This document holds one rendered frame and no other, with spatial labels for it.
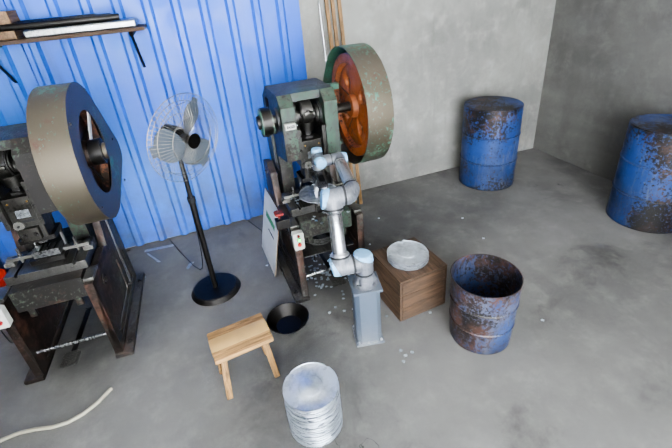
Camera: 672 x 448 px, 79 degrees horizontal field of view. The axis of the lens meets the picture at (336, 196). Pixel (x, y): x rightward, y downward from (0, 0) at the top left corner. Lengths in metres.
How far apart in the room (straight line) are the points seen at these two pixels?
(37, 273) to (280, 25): 2.60
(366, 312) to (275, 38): 2.47
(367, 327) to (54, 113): 2.13
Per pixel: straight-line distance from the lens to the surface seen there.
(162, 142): 2.74
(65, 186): 2.52
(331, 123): 2.81
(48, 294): 3.10
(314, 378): 2.35
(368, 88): 2.59
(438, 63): 4.66
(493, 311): 2.61
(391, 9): 4.31
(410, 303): 2.93
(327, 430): 2.40
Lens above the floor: 2.13
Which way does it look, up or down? 28 degrees down
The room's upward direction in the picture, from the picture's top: 5 degrees counter-clockwise
